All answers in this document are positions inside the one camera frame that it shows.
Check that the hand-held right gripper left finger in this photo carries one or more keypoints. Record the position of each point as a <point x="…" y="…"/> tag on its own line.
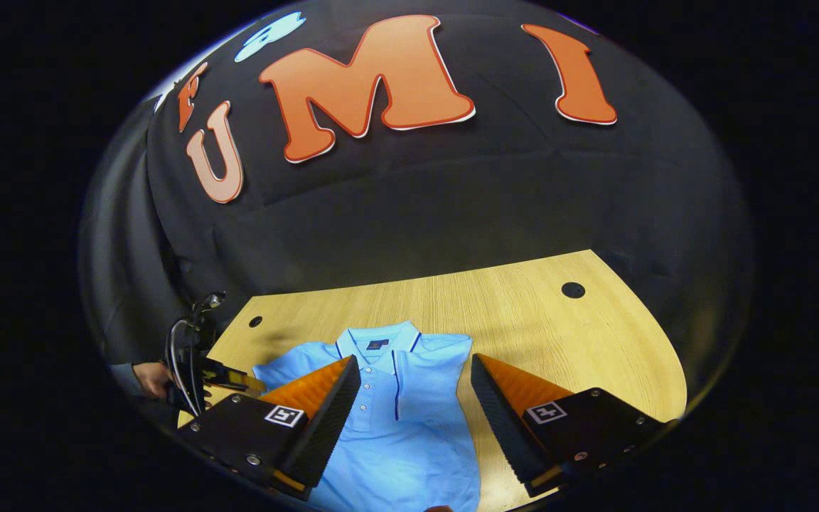
<point x="328" y="427"/>

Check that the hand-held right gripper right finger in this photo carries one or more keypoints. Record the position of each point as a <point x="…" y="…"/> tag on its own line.
<point x="500" y="419"/>

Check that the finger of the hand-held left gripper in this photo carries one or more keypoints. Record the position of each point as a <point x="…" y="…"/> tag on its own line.
<point x="232" y="375"/>

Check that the light blue polo T-shirt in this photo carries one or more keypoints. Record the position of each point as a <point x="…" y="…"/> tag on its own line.
<point x="416" y="441"/>

